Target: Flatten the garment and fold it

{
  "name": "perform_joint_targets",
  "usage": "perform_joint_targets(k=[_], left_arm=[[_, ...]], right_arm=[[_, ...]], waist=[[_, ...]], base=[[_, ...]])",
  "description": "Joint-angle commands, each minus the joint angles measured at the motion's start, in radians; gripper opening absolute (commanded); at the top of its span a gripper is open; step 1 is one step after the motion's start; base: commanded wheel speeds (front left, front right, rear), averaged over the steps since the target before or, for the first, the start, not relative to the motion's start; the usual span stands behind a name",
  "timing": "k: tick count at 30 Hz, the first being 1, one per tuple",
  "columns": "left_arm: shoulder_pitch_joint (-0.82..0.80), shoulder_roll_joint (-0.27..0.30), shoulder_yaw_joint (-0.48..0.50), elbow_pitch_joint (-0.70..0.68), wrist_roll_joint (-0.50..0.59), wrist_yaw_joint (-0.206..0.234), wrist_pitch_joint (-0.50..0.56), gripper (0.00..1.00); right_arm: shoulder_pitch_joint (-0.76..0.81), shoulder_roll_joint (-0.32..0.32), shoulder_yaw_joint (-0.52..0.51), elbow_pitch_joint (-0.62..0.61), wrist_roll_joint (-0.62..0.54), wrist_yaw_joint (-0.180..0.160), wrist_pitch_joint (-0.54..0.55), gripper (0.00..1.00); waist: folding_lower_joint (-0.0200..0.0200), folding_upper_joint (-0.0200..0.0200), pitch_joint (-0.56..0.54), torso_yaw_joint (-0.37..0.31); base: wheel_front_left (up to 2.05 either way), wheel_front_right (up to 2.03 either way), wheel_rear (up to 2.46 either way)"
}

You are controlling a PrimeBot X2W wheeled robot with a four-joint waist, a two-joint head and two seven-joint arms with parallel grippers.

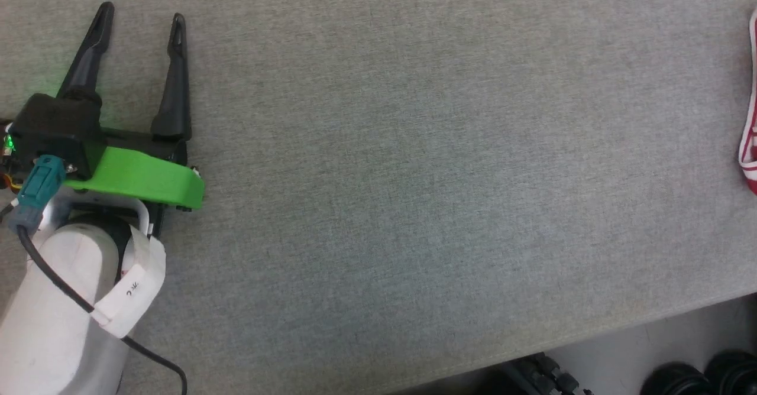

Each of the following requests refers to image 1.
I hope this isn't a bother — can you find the black cable with teal plug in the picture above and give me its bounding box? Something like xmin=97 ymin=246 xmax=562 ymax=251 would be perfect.
xmin=0 ymin=154 xmax=189 ymax=395

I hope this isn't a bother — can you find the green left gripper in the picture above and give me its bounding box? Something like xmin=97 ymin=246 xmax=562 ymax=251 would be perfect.
xmin=56 ymin=2 xmax=206 ymax=242

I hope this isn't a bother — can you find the grey fabric sofa cushion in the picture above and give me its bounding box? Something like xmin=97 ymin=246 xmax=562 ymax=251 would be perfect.
xmin=0 ymin=0 xmax=757 ymax=395

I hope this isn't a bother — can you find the red and white basketball jersey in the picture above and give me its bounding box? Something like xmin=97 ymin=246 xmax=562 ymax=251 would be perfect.
xmin=738 ymin=8 xmax=757 ymax=196

